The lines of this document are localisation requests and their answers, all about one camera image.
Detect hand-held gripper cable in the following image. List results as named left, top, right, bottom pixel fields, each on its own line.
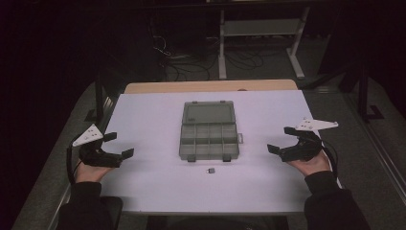
left=65, top=136, right=81, bottom=186
left=320, top=139, right=340, bottom=178

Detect white metal desk frame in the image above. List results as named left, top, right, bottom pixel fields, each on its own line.
left=217, top=6, right=311, bottom=81

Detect person's right hand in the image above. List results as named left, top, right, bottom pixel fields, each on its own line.
left=286, top=150, right=332, bottom=177

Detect black floor cables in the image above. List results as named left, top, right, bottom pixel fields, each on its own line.
left=148, top=17, right=266, bottom=82

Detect grey plastic organizer box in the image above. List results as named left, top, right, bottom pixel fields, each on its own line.
left=178, top=100, right=244, bottom=163

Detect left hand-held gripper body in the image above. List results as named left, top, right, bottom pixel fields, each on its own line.
left=72, top=124, right=124, bottom=169

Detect person's left hand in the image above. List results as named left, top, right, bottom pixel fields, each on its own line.
left=75, top=160, right=113, bottom=184

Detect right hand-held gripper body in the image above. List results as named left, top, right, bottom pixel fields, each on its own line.
left=280, top=118, right=339, bottom=163

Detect right hand-held gripper cable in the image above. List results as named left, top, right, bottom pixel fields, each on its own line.
left=320, top=139, right=340, bottom=178

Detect left hand-held gripper cable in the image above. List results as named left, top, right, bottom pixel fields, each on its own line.
left=65, top=136, right=81, bottom=186

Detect white table sheet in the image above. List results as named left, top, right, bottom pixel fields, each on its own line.
left=100, top=89, right=343, bottom=215

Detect black metal stand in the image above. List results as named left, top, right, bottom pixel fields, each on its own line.
left=83, top=72, right=111, bottom=123
left=356, top=58, right=386, bottom=123

